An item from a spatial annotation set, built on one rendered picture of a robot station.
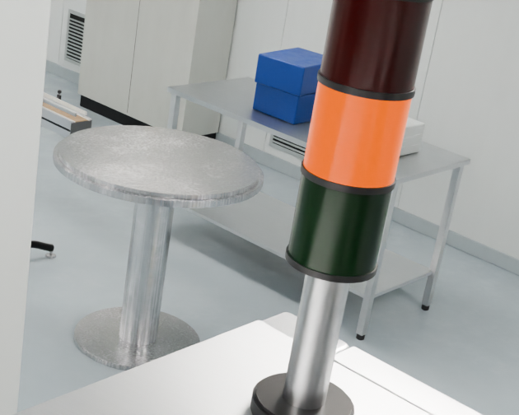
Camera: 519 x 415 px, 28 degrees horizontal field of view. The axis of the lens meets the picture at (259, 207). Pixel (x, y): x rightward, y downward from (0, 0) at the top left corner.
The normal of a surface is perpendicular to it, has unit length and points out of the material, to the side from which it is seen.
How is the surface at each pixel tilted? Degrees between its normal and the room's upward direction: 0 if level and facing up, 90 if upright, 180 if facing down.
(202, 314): 0
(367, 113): 90
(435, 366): 0
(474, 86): 90
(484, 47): 90
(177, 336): 0
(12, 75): 90
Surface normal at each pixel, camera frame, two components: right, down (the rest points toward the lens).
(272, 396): 0.15, -0.92
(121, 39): -0.66, 0.17
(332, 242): -0.18, 0.33
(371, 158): 0.29, 0.38
